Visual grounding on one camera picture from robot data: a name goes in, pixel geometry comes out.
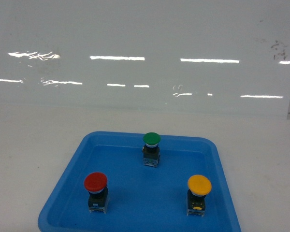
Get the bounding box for red mushroom push button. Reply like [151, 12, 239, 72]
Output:
[84, 172, 109, 213]

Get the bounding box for yellow mushroom push button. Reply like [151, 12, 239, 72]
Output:
[187, 174, 212, 217]

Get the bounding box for green mushroom push button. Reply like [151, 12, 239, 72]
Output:
[142, 132, 161, 167]

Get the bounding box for blue plastic tray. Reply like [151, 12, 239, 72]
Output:
[38, 131, 241, 232]

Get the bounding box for white glossy whiteboard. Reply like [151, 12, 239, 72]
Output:
[0, 0, 290, 119]

